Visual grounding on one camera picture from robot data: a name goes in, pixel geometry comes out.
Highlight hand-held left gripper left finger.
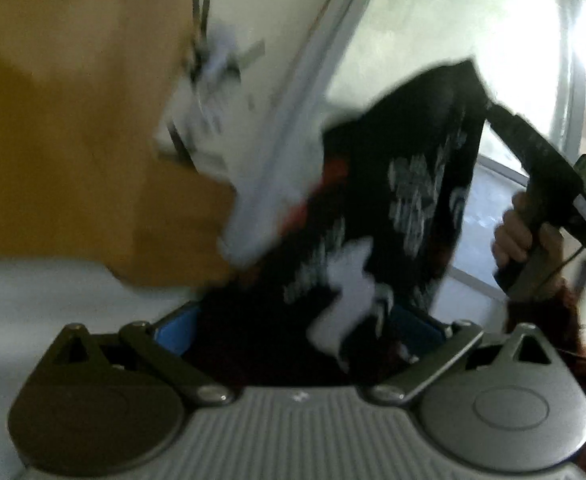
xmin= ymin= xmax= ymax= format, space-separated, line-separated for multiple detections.
xmin=48 ymin=305 xmax=236 ymax=408

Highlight white garment on wall hanger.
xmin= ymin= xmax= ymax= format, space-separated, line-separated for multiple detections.
xmin=155 ymin=0 xmax=268 ymax=173

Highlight person's right forearm red sleeve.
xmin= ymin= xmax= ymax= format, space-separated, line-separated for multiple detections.
xmin=505 ymin=280 xmax=586 ymax=480

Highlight wooden headboard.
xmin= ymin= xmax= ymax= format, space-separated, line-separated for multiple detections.
xmin=0 ymin=0 xmax=241 ymax=288

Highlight person's right hand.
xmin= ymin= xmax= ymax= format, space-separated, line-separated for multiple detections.
xmin=492 ymin=192 xmax=566 ymax=302

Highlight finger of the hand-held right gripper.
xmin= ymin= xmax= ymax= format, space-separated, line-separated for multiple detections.
xmin=484 ymin=100 xmax=528 ymax=143

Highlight black reindeer print pants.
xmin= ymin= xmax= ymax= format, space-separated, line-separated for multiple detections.
xmin=185 ymin=60 xmax=496 ymax=391

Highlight grey frame glass door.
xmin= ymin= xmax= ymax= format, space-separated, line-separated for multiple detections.
xmin=220 ymin=0 xmax=586 ymax=323

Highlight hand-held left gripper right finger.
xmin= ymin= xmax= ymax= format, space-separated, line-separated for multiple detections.
xmin=365 ymin=306 xmax=561 ymax=407

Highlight black cable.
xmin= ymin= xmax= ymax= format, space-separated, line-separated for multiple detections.
xmin=545 ymin=242 xmax=586 ymax=283

